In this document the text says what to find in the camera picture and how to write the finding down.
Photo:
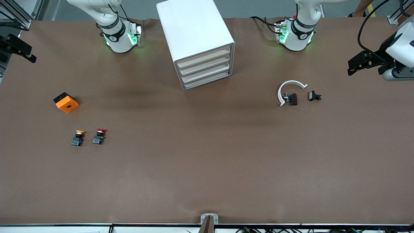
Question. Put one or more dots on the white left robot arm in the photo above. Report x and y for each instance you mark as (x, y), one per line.
(296, 42)

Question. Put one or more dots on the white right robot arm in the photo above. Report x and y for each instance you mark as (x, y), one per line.
(119, 42)

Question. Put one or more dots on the yellow push button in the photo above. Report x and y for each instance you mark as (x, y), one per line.
(77, 139)

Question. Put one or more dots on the red push button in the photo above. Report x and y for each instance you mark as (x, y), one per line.
(98, 138)

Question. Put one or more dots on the person's bare leg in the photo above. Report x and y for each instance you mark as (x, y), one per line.
(362, 8)

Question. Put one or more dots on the orange and black box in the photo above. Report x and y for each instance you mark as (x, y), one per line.
(67, 104)

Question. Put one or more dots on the aluminium frame profile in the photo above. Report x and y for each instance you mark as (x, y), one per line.
(396, 17)
(19, 13)

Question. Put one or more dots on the small black switch component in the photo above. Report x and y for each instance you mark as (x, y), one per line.
(313, 95)

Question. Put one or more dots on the dark brown switch component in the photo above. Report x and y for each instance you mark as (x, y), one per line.
(292, 99)

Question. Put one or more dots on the white table edge rail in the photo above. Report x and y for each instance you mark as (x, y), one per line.
(64, 228)

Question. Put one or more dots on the grey metal bracket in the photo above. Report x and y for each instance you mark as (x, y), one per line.
(209, 216)

